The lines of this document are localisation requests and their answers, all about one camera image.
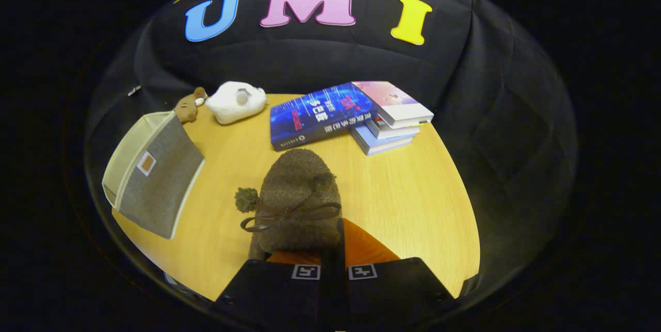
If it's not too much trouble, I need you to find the brown fuzzy shoe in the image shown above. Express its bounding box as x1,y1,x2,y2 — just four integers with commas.
235,148,343,261

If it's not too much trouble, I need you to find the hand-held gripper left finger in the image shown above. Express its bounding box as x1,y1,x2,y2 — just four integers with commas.
213,221,340,332

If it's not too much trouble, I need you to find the pink cover book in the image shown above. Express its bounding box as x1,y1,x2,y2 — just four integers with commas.
351,81,434,129

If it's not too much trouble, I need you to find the white plush toy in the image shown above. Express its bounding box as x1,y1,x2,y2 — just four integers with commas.
205,81,267,125

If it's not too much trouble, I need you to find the blue hardcover book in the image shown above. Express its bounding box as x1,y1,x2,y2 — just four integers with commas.
270,82,379,152

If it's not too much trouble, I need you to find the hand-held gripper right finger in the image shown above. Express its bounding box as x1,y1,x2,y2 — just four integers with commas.
335,217,456,332

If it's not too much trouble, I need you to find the white book with dark spine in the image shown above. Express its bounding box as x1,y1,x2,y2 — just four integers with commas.
365,115,421,140

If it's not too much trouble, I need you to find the brown teddy bear plush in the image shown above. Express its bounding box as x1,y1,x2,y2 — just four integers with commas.
172,87,208,124

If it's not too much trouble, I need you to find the black backdrop cloth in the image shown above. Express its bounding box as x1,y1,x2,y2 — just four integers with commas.
83,0,578,296

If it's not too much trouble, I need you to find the grey and cream storage box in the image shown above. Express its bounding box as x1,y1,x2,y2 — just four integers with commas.
102,111,206,240

